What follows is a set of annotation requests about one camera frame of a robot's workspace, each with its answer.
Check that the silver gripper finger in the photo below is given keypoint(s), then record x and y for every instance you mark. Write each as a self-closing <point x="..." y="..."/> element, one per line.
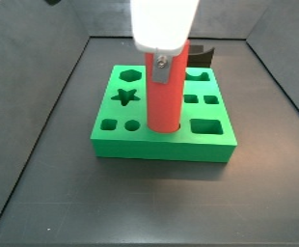
<point x="161" y="67"/>

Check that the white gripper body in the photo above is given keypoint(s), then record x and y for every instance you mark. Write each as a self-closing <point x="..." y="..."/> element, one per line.
<point x="161" y="24"/>

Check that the red oval peg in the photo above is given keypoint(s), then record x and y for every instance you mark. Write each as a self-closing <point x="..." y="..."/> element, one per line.
<point x="165" y="96"/>

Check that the black curved block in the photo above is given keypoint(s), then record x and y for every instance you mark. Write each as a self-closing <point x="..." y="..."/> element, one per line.
<point x="199" y="57"/>

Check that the green shape sorter block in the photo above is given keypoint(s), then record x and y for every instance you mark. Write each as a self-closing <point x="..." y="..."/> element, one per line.
<point x="205" y="137"/>

